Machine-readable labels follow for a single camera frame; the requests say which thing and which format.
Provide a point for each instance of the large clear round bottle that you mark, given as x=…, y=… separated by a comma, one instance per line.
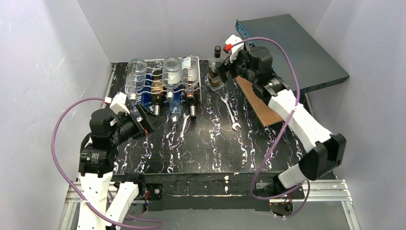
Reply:
x=135, y=78

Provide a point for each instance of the silver wrench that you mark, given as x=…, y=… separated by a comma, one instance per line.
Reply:
x=185, y=120
x=235, y=124

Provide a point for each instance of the teal network switch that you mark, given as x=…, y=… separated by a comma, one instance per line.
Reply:
x=315, y=68

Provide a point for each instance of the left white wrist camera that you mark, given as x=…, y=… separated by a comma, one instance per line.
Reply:
x=117, y=103

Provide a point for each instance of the wooden board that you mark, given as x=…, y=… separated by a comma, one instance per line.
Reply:
x=263, y=108

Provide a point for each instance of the white wire wine rack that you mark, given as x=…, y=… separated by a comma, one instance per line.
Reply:
x=151, y=67

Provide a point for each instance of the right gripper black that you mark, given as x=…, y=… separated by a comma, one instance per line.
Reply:
x=230, y=68

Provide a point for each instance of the clear bottle white cap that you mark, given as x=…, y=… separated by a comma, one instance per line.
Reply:
x=171, y=71

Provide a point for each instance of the clear blue-tinted bottle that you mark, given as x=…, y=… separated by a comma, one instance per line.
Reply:
x=174, y=108

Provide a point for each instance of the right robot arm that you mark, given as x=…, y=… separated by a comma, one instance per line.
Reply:
x=324, y=150

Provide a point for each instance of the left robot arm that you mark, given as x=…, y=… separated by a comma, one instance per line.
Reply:
x=110, y=127

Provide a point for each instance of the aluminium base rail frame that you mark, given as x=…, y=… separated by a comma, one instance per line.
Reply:
x=319, y=191

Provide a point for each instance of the clear bottle copper neck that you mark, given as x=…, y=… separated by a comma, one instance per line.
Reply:
x=189, y=74

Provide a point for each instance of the dark wine bottle silver cap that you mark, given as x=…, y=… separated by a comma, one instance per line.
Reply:
x=157, y=91

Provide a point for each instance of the silver wrench right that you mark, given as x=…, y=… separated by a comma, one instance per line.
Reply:
x=235, y=124

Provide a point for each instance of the silver wrench left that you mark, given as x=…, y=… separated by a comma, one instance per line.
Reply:
x=185, y=120

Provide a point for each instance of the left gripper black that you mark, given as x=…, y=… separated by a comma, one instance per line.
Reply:
x=140, y=120

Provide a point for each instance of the blue square bottle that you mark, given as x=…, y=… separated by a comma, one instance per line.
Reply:
x=143, y=98

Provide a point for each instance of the dark wine bottle right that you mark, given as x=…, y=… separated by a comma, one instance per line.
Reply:
x=192, y=107

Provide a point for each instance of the square bottle dark label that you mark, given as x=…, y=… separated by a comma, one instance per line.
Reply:
x=215, y=82

